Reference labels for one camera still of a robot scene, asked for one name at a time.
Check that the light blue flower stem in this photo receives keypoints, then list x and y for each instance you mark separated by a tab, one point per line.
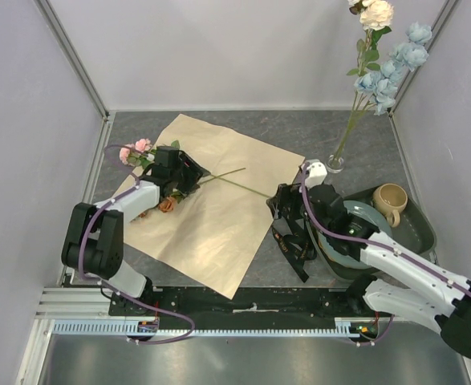
404	57

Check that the orange rose flower stem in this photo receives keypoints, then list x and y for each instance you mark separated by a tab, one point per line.
154	177

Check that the pink peony flower stem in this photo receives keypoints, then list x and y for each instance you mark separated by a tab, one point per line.
130	154

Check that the blue-grey ceramic plate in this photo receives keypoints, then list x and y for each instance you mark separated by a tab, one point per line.
366	212

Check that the orange wrapping paper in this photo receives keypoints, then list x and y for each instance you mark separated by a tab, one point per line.
213	235

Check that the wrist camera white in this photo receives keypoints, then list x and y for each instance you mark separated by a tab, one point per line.
166	156
316	173

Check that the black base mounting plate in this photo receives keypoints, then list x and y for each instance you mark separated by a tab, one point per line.
250	308

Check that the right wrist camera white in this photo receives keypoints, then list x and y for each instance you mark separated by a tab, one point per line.
316	173

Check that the clear glass vase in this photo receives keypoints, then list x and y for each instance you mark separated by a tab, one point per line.
334	164

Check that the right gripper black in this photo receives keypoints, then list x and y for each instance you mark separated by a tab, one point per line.
287	192

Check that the cream white rose stem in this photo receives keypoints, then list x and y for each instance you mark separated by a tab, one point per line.
375	17

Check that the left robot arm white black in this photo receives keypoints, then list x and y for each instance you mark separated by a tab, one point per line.
94	243

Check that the black ribbon gold lettering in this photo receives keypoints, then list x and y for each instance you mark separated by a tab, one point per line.
296	246

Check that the beige ceramic mug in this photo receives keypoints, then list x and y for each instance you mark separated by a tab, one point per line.
390	200

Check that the left aluminium frame post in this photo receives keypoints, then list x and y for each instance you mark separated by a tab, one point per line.
49	14

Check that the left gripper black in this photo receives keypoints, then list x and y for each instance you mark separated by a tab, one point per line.
193	173

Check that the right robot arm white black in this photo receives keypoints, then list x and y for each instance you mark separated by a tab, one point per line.
431	296

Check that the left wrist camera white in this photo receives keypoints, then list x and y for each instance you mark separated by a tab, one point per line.
166	156

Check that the grey slotted cable duct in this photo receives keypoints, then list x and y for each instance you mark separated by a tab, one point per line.
132	328

